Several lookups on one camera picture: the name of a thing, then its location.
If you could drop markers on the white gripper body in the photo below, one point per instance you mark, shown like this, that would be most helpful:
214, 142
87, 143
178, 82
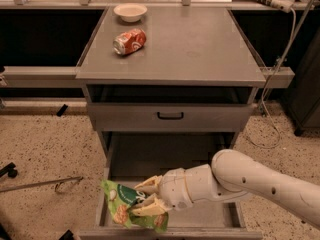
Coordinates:
174, 187

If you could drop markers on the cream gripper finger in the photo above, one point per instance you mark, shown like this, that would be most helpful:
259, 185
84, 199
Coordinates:
149, 186
150, 207

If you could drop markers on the green rice chip bag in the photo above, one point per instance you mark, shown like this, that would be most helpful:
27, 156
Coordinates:
121, 199

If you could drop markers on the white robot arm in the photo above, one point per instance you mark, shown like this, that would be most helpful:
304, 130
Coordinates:
230, 176

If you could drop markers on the closed grey top drawer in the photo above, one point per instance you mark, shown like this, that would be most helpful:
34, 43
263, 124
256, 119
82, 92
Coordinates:
143, 118

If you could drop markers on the grey drawer cabinet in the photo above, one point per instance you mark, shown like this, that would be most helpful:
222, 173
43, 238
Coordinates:
193, 55

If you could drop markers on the metal rod with hook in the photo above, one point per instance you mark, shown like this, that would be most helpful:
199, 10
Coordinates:
39, 184

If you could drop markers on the small black floor block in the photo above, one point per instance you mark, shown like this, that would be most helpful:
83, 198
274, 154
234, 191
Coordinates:
62, 110

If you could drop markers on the orange soda can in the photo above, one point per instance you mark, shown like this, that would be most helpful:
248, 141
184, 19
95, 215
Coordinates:
129, 42

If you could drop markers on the black caster foot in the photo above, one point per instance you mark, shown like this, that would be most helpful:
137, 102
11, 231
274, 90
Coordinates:
9, 170

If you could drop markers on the white ceramic bowl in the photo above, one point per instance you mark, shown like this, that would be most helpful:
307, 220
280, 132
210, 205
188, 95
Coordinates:
130, 12

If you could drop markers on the black drawer handle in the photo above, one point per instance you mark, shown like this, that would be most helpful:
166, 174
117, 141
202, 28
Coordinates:
170, 116

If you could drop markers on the grey metal rail frame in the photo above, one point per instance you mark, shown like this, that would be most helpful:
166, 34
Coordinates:
39, 77

